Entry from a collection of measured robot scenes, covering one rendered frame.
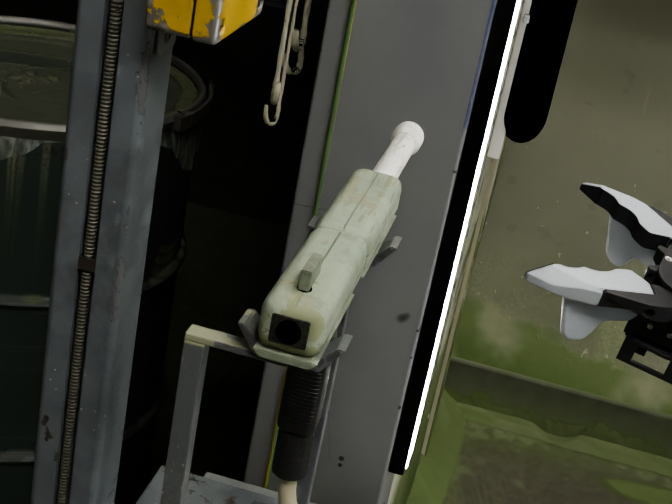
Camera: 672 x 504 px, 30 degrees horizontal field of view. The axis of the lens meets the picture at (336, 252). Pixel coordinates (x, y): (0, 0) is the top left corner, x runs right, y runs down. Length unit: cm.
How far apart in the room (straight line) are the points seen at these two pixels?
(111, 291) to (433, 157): 53
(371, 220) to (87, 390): 27
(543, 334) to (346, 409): 145
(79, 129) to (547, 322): 213
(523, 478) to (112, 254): 194
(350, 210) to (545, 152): 205
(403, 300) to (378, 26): 33
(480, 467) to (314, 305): 198
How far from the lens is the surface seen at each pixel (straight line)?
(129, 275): 102
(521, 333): 298
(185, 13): 88
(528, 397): 299
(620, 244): 105
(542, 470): 288
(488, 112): 141
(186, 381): 93
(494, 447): 291
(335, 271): 92
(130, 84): 94
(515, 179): 305
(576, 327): 96
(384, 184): 111
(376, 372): 154
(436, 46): 139
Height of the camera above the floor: 153
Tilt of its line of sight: 24 degrees down
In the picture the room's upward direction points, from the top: 11 degrees clockwise
